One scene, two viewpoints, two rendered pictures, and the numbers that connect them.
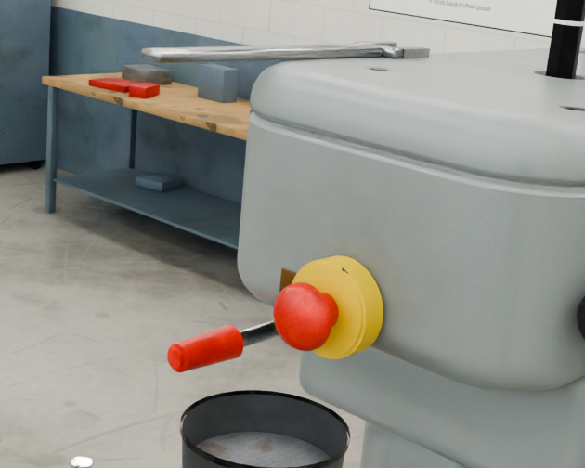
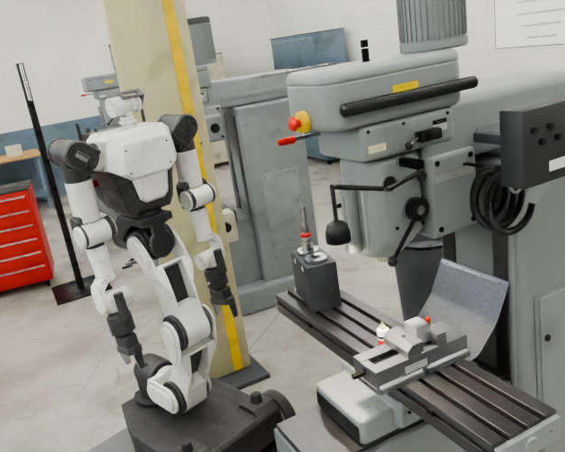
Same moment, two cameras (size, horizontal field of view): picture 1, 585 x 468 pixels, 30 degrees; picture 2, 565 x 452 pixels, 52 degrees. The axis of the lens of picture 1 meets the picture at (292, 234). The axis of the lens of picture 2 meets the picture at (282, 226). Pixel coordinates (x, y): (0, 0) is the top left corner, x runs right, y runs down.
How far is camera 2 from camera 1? 1.07 m
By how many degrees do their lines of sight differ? 23
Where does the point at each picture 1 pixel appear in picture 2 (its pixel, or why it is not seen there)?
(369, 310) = (305, 120)
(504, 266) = (324, 103)
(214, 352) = (287, 141)
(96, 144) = not seen: hidden behind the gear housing
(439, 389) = (340, 142)
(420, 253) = (312, 105)
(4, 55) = not seen: hidden behind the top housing
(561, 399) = (356, 135)
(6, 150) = not seen: hidden behind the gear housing
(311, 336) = (293, 126)
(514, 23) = not seen: outside the picture
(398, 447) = (343, 163)
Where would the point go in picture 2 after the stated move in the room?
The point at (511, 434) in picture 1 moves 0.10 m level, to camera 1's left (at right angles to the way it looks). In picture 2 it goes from (352, 147) to (317, 150)
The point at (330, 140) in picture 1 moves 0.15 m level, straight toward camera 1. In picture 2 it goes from (297, 86) to (275, 94)
